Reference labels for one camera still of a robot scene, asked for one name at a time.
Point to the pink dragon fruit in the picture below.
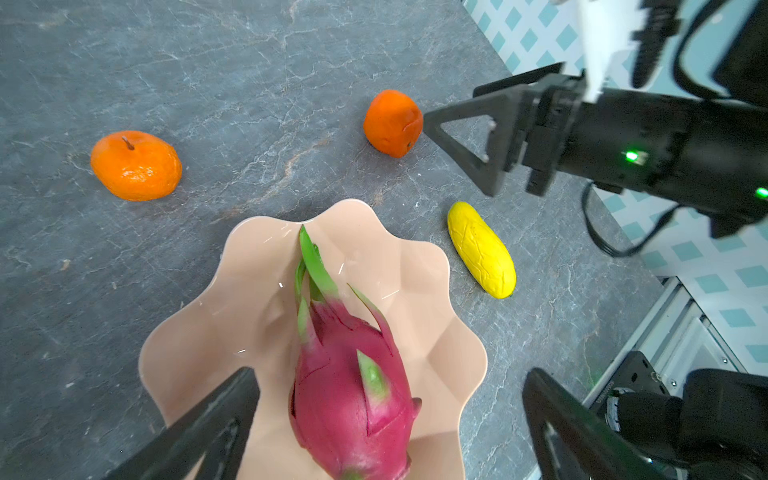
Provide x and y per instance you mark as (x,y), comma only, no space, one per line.
(350,404)

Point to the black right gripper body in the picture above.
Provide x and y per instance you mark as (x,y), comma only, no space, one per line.
(708,155)

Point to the orange fake tangerine with stem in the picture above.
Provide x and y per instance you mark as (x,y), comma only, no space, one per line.
(136,166)

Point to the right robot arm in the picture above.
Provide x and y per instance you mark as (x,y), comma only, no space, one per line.
(654,64)

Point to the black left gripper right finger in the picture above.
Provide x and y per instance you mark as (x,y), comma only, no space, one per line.
(570,442)

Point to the dented orange fake fruit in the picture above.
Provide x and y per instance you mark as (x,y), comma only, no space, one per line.
(393,123)

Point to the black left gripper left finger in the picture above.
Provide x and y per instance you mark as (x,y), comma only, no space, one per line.
(210,438)

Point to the pink scalloped fruit bowl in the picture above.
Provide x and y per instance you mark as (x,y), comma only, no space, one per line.
(246,317)

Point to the yellow fake fruit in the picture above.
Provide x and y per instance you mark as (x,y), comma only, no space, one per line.
(481,250)

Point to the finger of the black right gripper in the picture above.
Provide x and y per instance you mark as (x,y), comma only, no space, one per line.
(525,78)
(502,107)

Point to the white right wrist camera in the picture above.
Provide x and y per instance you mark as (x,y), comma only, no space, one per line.
(605,27)

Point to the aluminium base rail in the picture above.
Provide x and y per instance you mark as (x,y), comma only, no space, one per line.
(660,336)

